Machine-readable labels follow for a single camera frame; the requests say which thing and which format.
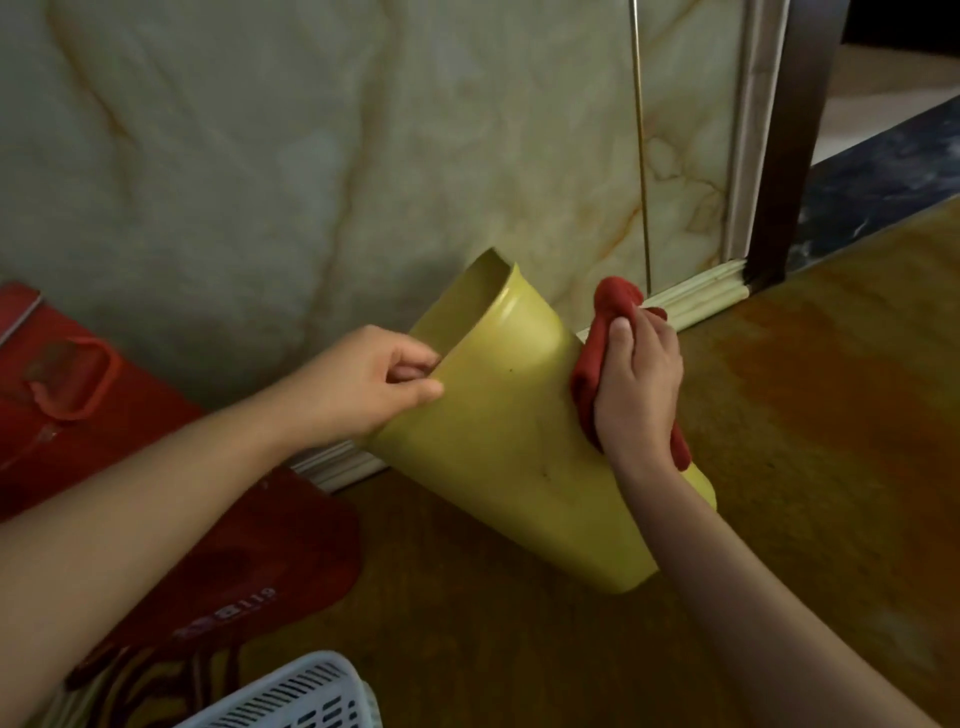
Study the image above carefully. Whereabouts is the person's left hand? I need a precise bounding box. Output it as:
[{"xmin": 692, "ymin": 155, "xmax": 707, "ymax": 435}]
[{"xmin": 275, "ymin": 324, "xmax": 445, "ymax": 451}]

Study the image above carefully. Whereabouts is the person's right hand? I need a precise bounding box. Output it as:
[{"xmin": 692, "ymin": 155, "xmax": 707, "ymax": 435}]
[{"xmin": 594, "ymin": 306, "xmax": 685, "ymax": 475}]

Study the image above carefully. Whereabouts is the red cleaning cloth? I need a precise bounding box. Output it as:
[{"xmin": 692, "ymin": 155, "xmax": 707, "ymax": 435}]
[{"xmin": 569, "ymin": 276, "xmax": 693, "ymax": 472}]

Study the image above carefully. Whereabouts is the yellow plastic waste bin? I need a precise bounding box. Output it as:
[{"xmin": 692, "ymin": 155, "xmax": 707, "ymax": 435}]
[{"xmin": 362, "ymin": 248, "xmax": 717, "ymax": 596}]

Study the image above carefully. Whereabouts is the person's left forearm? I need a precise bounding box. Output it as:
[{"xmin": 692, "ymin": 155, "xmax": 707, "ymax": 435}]
[{"xmin": 0, "ymin": 390, "xmax": 301, "ymax": 728}]

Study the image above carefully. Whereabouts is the person's right forearm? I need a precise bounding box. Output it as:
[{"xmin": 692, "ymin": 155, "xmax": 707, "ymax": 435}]
[{"xmin": 613, "ymin": 457, "xmax": 939, "ymax": 728}]

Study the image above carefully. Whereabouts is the white plastic slotted basket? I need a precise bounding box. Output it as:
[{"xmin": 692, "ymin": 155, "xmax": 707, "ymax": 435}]
[{"xmin": 174, "ymin": 651, "xmax": 384, "ymax": 728}]

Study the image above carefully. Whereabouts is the dark metal door frame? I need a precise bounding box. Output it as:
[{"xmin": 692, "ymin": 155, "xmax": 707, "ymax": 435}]
[{"xmin": 746, "ymin": 0, "xmax": 852, "ymax": 290}]

